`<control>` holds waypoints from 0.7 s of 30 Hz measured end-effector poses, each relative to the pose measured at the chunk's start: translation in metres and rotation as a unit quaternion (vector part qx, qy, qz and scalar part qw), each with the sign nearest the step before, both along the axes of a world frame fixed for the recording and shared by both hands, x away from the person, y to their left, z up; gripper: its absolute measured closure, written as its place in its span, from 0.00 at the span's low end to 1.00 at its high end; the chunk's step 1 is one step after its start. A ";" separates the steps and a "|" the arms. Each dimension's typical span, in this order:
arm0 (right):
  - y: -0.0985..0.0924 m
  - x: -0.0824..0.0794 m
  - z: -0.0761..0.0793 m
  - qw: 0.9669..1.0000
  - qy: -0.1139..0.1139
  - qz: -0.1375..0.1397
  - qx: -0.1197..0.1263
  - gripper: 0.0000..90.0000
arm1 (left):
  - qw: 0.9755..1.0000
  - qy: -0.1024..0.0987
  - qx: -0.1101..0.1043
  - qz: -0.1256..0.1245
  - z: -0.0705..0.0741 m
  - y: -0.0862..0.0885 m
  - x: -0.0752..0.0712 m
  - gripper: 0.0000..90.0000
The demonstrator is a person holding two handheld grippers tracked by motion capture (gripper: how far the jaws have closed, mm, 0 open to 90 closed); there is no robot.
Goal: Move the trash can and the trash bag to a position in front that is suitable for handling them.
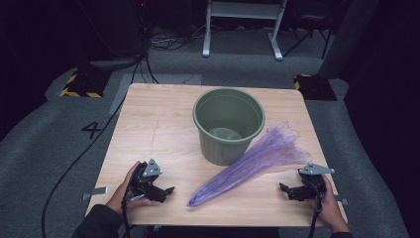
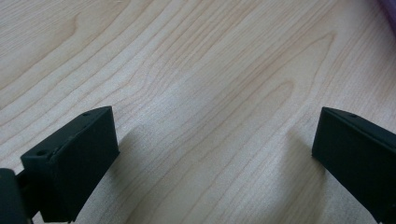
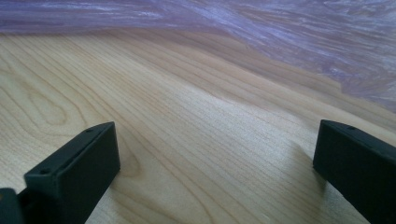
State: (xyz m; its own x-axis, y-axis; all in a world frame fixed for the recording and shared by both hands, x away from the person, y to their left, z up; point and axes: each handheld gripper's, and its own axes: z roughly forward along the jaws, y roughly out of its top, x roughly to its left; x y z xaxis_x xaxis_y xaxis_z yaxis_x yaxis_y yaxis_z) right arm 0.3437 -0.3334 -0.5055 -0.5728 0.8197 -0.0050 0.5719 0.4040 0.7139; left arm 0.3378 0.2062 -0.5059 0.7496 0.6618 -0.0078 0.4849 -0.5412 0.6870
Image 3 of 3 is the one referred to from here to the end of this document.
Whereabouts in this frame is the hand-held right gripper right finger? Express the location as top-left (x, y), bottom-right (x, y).
top-left (312, 119), bottom-right (396, 224)

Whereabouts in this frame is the purple plastic bag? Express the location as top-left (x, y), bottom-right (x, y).
top-left (0, 0), bottom-right (396, 114)

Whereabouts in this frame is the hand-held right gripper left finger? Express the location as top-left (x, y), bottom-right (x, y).
top-left (18, 121), bottom-right (121, 224)

